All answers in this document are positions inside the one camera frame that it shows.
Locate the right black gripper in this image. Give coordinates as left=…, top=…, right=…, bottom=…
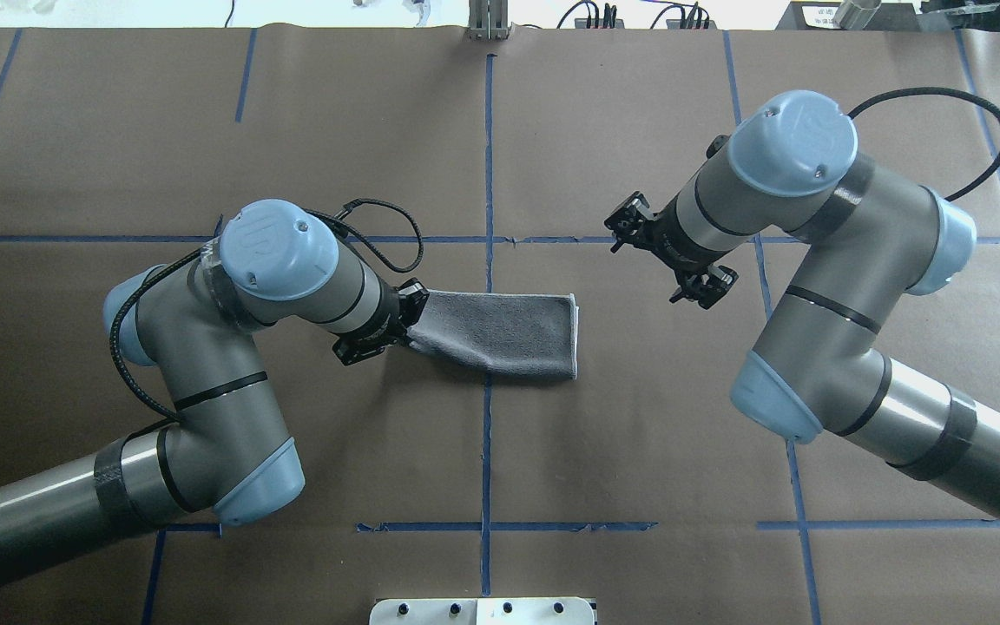
left=604, top=193, right=739, bottom=310

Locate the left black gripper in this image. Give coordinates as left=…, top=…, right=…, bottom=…
left=332, top=278, right=430, bottom=365

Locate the pink towel grey back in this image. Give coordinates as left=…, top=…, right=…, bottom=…
left=406, top=290, right=580, bottom=380

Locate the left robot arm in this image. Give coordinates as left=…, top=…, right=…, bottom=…
left=0, top=199, right=429, bottom=587

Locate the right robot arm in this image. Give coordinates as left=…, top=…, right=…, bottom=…
left=604, top=90, right=1000, bottom=519

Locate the aluminium frame post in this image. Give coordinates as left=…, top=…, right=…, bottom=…
left=467, top=0, right=511, bottom=41

